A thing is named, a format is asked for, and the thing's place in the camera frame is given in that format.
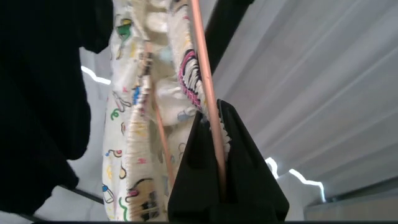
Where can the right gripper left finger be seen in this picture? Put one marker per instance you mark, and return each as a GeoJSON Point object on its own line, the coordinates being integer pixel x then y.
{"type": "Point", "coordinates": [192, 186]}

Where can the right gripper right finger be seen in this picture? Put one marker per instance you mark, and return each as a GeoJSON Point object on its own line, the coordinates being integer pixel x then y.
{"type": "Point", "coordinates": [252, 186]}

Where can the cream printed garment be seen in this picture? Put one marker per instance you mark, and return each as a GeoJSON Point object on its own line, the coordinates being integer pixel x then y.
{"type": "Point", "coordinates": [124, 77]}

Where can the pink clothes hanger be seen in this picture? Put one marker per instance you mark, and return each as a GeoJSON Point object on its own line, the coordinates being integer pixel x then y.
{"type": "Point", "coordinates": [201, 46]}

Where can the black t-shirt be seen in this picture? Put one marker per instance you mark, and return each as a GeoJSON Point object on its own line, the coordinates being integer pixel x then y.
{"type": "Point", "coordinates": [40, 93]}

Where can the white curtain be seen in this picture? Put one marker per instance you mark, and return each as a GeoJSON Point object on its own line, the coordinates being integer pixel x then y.
{"type": "Point", "coordinates": [311, 77]}

